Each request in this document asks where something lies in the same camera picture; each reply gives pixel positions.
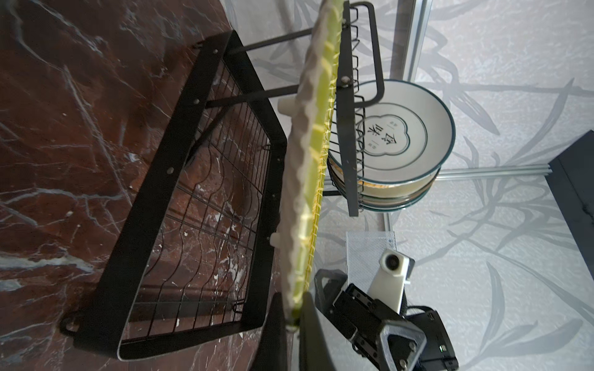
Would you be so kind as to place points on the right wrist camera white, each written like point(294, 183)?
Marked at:
point(388, 285)

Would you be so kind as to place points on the black wire dish rack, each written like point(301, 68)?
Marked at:
point(193, 263)

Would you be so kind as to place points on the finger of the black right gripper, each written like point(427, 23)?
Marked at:
point(399, 345)
point(328, 286)

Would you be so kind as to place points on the cream plate with floral sprigs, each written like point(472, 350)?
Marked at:
point(389, 197)

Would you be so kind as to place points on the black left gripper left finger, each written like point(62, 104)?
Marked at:
point(272, 352)

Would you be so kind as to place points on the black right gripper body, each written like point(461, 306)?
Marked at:
point(363, 316)

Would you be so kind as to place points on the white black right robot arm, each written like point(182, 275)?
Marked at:
point(439, 353)

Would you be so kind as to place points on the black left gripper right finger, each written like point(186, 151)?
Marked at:
point(313, 351)

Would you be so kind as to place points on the white plate green clover emblem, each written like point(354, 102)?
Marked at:
point(407, 135)

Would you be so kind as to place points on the white wire mesh basket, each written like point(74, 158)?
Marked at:
point(364, 249)

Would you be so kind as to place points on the yellow woven round plate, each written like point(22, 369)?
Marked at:
point(305, 159)

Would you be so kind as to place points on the orange woven round plate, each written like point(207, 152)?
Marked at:
point(396, 190)

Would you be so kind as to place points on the mint green flower plate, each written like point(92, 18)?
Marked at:
point(391, 204)

